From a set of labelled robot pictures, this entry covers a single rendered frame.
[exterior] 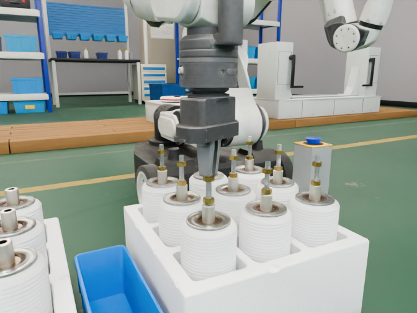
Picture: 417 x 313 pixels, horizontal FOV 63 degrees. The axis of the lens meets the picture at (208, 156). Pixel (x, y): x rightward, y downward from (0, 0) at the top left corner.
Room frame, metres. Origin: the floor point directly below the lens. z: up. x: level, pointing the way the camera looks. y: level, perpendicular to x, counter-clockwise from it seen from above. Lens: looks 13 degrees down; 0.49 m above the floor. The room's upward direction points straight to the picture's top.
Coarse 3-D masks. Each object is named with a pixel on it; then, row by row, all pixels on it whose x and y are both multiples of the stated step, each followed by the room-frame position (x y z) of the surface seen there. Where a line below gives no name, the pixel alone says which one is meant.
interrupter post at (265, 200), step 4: (264, 196) 0.57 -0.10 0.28; (268, 196) 0.57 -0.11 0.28; (260, 200) 0.58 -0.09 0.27; (264, 200) 0.57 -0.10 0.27; (268, 200) 0.57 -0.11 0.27; (260, 204) 0.58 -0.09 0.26; (264, 204) 0.57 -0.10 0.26; (268, 204) 0.57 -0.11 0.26; (260, 208) 0.58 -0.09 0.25; (264, 208) 0.57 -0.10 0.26; (268, 208) 0.57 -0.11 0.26
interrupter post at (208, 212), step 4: (204, 204) 0.53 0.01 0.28; (212, 204) 0.53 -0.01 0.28; (204, 208) 0.52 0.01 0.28; (208, 208) 0.52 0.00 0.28; (212, 208) 0.52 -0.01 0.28; (204, 212) 0.52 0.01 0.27; (208, 212) 0.52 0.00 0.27; (212, 212) 0.52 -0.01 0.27; (204, 216) 0.52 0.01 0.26; (208, 216) 0.52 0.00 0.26; (212, 216) 0.52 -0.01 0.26; (204, 220) 0.52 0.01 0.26; (208, 220) 0.52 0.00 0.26; (212, 220) 0.52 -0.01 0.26
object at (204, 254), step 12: (228, 228) 0.50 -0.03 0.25; (192, 240) 0.49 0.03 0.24; (204, 240) 0.48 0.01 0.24; (216, 240) 0.48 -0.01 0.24; (228, 240) 0.50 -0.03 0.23; (192, 252) 0.49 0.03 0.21; (204, 252) 0.48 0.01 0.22; (216, 252) 0.48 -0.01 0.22; (228, 252) 0.49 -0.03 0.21; (192, 264) 0.49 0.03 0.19; (204, 264) 0.48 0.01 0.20; (216, 264) 0.48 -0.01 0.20; (228, 264) 0.49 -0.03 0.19; (192, 276) 0.49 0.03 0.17; (204, 276) 0.48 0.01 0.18
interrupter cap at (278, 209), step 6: (246, 204) 0.59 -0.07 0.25; (252, 204) 0.60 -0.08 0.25; (258, 204) 0.60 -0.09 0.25; (276, 204) 0.60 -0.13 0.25; (282, 204) 0.59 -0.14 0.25; (246, 210) 0.57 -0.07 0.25; (252, 210) 0.57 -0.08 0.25; (258, 210) 0.58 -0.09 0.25; (276, 210) 0.57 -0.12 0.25; (282, 210) 0.57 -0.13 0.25; (264, 216) 0.55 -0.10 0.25; (270, 216) 0.54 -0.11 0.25; (276, 216) 0.55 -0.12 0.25
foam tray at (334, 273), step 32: (128, 224) 0.73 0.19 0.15; (160, 256) 0.54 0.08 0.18; (288, 256) 0.54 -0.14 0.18; (320, 256) 0.54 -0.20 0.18; (352, 256) 0.58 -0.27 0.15; (160, 288) 0.53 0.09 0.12; (192, 288) 0.45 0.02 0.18; (224, 288) 0.46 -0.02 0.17; (256, 288) 0.48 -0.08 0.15; (288, 288) 0.51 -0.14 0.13; (320, 288) 0.55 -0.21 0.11; (352, 288) 0.58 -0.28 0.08
